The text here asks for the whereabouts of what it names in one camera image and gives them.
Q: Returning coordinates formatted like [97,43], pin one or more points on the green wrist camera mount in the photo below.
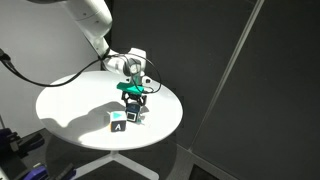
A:
[130,87]

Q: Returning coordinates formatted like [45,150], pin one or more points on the white table base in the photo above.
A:
[115,162]

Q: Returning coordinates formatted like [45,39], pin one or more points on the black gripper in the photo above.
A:
[133,97]

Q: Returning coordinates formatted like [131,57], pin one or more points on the blue picture cube block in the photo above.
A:
[132,113]

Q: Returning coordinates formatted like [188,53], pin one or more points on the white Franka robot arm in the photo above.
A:
[95,20]

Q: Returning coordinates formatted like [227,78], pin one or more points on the metal divider strip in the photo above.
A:
[226,75]

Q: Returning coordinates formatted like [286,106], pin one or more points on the letter A cube block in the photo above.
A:
[118,126]

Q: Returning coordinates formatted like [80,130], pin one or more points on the purple black spring clamp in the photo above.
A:
[30,144]
[35,172]
[4,134]

